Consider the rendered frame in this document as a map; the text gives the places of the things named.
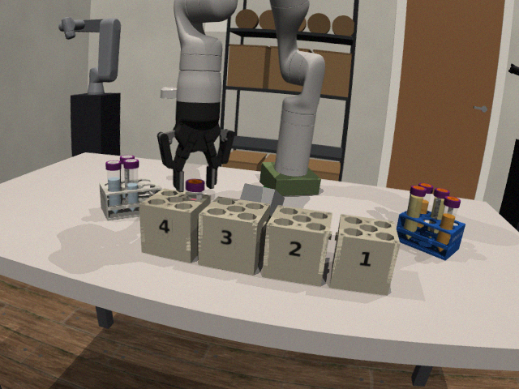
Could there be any blue tube rack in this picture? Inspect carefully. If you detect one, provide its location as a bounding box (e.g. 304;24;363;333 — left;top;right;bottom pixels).
397;211;465;261

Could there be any conical tube with pink liquid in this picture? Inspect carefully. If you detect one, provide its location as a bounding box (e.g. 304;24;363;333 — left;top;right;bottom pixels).
186;179;205;200

